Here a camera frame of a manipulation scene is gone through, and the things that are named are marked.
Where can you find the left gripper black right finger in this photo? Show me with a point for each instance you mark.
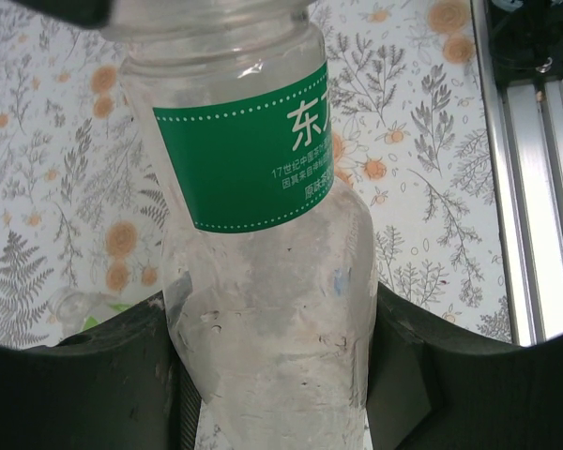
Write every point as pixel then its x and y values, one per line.
pixel 403 375

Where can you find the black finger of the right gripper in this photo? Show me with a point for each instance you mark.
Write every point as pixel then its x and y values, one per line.
pixel 70 9

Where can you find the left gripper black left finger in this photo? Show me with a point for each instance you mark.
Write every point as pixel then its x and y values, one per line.
pixel 136 375

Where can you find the small clear light-green label bottle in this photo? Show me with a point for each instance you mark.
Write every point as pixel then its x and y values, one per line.
pixel 68 304

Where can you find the clear bottle with dark-green label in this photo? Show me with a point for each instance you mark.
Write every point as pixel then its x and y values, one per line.
pixel 263 304

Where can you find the floral patterned table cover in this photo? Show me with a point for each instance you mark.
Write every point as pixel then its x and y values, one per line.
pixel 51 140

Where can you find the long aluminium frame rail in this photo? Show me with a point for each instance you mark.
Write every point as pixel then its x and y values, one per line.
pixel 535 211

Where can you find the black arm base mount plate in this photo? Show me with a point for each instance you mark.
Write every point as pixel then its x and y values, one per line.
pixel 516 42

